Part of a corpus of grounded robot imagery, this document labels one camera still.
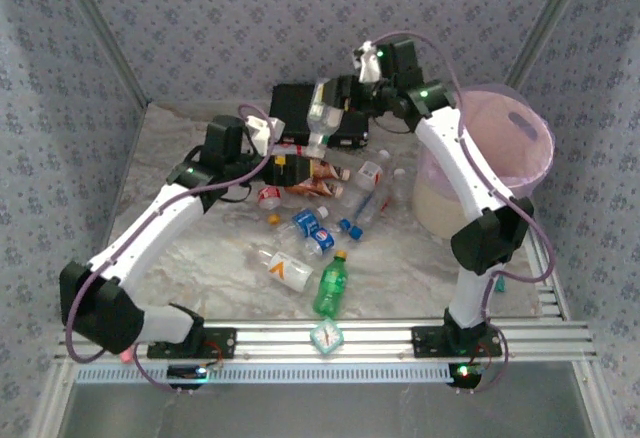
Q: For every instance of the white label bottle orange chevron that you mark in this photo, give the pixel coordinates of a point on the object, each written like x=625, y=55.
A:
x=287, y=270

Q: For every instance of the small clear bottle white cap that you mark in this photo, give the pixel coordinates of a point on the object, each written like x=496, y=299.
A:
x=399, y=180

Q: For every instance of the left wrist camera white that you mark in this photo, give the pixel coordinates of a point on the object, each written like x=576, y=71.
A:
x=265, y=130

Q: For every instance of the purple plastic bin liner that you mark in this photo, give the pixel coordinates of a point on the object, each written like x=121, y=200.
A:
x=520, y=123

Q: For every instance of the aluminium mounting rail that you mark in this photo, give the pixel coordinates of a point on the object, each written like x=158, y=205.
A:
x=300, y=343

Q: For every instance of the clear bottle blue cap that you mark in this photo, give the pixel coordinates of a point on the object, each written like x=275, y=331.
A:
x=370, y=210

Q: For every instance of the clear water bottle red-white label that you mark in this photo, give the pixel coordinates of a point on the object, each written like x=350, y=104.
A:
x=367, y=173

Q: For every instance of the clear bottle green-white label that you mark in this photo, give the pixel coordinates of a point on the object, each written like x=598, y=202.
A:
x=325, y=120

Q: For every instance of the teal square clock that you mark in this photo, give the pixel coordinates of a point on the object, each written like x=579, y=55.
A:
x=327, y=337

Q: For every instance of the cola bottle red label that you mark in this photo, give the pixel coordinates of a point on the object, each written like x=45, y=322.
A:
x=270, y=197

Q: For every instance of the pepsi bottle blue cap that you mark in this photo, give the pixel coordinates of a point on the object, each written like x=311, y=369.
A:
x=322, y=239

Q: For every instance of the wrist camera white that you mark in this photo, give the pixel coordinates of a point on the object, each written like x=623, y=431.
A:
x=367, y=65
x=265, y=130

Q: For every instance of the aluminium corner post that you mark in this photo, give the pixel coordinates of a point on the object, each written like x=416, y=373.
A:
x=107, y=43
x=550, y=13

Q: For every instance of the aluminium side rail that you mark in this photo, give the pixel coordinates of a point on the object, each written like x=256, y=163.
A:
x=552, y=300

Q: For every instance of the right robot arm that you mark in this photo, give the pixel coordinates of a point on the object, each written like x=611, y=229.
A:
x=465, y=168

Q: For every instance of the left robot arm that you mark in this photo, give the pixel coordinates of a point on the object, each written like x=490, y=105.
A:
x=150, y=228

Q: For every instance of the small circuit board with LED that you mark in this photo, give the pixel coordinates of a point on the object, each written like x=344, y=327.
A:
x=187, y=372
x=465, y=375

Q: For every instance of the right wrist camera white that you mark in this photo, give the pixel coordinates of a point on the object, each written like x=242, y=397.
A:
x=367, y=65

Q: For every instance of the black hard case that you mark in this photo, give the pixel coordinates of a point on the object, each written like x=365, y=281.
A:
x=292, y=108

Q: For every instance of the green bottle yellow cap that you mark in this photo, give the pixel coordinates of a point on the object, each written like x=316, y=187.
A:
x=330, y=288

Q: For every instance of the pink marker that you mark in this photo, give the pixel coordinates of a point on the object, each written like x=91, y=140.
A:
x=127, y=355

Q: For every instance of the brown coffee drink bottle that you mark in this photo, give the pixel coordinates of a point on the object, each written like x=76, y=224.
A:
x=330, y=170
x=315, y=189

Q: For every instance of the beige waste bin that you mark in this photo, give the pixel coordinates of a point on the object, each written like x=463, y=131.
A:
x=440, y=208

